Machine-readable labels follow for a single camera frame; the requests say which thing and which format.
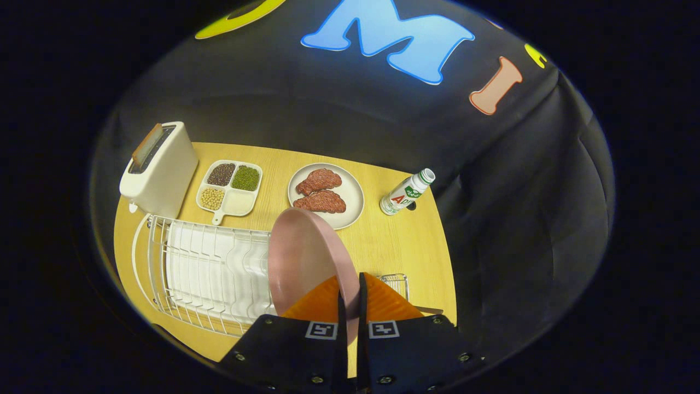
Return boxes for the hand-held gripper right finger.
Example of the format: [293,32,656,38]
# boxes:
[357,272,487,394]

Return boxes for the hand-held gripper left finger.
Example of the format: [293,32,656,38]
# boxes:
[218,275,351,394]

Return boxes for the metal wire basket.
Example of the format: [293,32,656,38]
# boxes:
[377,273,445,317]

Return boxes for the pink plate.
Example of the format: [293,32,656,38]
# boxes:
[267,207,361,351]

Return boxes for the white wire dish rack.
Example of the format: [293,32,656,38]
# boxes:
[131,215,277,337]

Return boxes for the beige plate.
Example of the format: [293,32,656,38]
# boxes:
[288,163,365,230]

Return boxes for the red meat piece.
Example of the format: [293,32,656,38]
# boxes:
[296,168,343,196]
[293,189,347,214]

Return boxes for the white drink bottle green label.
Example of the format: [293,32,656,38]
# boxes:
[380,168,436,216]

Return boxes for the pile of white rice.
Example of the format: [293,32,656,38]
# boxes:
[223,190,256,216]

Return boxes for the white divided tray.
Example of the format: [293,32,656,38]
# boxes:
[196,159,264,226]

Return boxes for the pile of green beans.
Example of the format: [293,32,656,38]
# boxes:
[231,165,260,192]

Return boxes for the pile of yellow soybeans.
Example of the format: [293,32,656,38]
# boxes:
[200,187,225,211]

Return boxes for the pile of dark beans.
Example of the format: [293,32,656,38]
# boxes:
[207,163,236,187]

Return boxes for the white toaster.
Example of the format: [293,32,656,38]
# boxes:
[119,121,199,219]

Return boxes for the toast slice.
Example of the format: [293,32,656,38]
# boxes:
[131,123,164,167]

